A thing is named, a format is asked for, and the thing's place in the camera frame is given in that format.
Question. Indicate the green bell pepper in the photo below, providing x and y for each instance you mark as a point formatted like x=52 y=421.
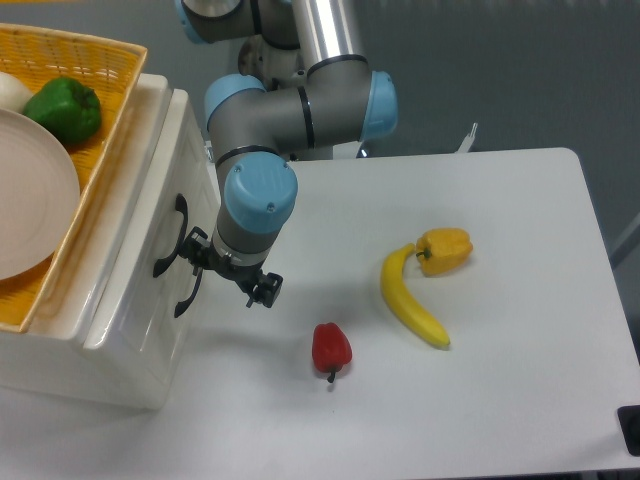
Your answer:
x=66 y=108

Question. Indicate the black object at table edge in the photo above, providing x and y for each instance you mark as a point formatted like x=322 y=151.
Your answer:
x=629 y=420

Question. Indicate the pink plate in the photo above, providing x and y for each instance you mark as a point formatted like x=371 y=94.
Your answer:
x=40 y=194

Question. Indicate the yellow bell pepper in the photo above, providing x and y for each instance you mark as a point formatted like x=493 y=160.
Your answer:
x=442 y=250

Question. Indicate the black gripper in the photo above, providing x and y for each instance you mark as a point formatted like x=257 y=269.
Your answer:
x=262 y=289

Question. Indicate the white drawer cabinet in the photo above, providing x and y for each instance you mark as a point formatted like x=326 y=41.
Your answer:
x=50 y=357

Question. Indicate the white onion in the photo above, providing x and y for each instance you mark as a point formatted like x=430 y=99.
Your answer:
x=14 y=94

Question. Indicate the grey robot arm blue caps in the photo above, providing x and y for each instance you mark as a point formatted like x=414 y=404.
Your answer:
x=253 y=131

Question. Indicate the black lower drawer handle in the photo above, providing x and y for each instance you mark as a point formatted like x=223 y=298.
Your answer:
x=182 y=306

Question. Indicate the white top drawer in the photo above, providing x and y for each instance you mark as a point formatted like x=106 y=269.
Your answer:
x=149 y=277

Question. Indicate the yellow banana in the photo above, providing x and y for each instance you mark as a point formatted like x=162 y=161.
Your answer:
x=402 y=303

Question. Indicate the red bell pepper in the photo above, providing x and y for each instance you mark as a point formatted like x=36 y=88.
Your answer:
x=331 y=350

